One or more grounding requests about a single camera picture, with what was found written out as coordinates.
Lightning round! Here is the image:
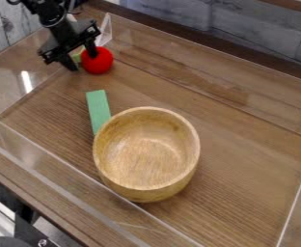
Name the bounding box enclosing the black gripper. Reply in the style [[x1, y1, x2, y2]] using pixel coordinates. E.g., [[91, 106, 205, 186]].
[[36, 17, 100, 71]]

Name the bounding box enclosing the red felt fruit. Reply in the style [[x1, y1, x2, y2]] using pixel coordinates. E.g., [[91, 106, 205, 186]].
[[71, 46, 112, 74]]

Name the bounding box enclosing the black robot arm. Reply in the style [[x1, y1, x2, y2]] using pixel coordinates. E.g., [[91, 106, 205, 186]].
[[6, 0, 100, 71]]

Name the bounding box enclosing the green flat block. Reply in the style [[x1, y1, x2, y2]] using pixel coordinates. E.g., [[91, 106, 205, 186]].
[[86, 90, 110, 133]]

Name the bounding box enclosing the wooden bowl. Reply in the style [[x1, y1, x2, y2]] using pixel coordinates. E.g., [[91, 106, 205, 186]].
[[92, 106, 201, 203]]

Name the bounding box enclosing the clear acrylic tray enclosure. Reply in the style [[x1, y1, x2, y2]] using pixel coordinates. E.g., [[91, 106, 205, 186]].
[[0, 17, 301, 247]]

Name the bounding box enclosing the black bracket with screw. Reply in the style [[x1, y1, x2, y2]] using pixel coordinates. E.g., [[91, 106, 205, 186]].
[[14, 215, 59, 247]]

